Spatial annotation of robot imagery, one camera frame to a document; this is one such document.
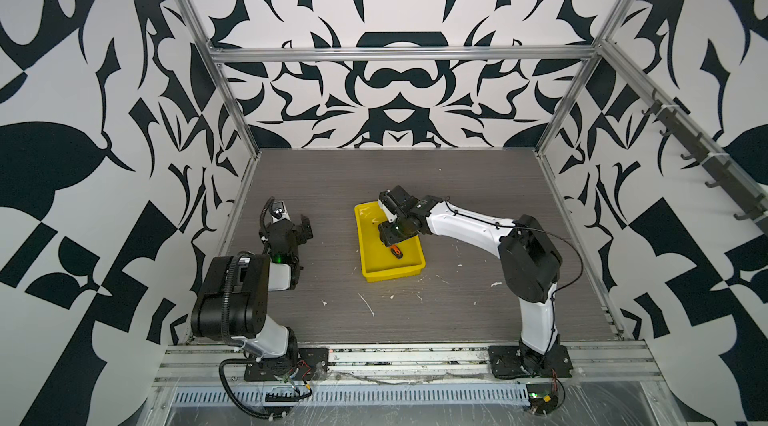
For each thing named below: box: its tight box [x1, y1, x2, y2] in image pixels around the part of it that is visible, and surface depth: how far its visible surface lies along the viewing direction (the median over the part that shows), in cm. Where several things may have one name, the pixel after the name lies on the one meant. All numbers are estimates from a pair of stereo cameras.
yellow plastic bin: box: [354, 201, 426, 283], surface depth 89 cm
